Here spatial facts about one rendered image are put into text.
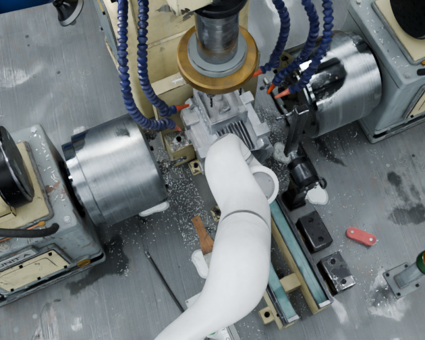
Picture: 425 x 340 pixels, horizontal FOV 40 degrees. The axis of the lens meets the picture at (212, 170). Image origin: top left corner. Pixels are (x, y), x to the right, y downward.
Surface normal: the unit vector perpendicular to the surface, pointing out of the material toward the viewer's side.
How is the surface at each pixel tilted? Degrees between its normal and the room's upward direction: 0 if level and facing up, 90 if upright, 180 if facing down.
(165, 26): 90
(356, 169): 0
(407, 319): 0
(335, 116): 69
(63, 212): 0
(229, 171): 26
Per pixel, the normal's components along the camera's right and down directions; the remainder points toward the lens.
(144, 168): 0.21, 0.14
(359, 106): 0.38, 0.66
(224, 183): -0.54, -0.28
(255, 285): 0.63, 0.02
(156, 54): 0.41, 0.84
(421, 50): -0.01, -0.37
